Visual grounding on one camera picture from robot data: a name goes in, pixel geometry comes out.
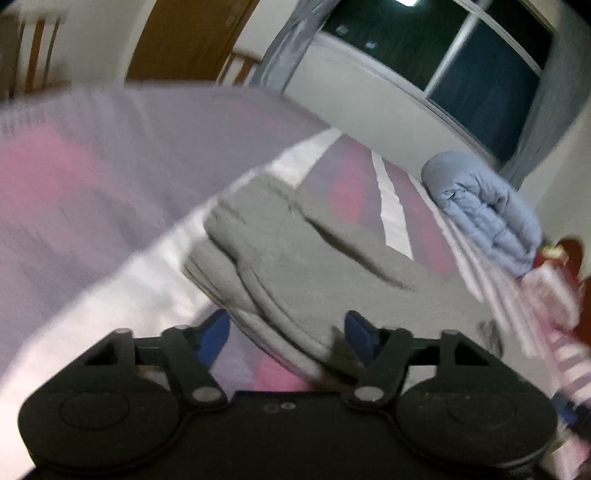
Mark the grey pants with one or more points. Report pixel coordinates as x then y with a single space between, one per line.
323 277

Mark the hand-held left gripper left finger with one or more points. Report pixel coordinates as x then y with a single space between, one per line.
215 330

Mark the wooden furniture frame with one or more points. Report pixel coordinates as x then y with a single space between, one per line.
39 55

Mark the red-brown wooden headboard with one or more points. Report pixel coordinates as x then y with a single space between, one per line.
581 272

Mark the brown wooden door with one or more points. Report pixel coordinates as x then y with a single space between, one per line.
184 37

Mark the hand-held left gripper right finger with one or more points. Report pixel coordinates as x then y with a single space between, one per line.
358 330

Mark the wooden chair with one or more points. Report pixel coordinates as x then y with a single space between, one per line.
238 69

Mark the pile of red clothes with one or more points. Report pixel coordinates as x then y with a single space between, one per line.
551 254

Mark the bed with striped sheet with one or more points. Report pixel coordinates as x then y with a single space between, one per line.
92 184

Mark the striped pillow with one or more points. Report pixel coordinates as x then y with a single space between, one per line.
572 364

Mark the grey curtain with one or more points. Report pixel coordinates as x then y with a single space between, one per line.
554 106
288 41

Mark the folded light blue duvet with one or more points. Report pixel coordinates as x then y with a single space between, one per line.
480 207

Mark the white-framed window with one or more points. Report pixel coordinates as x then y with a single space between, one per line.
480 78

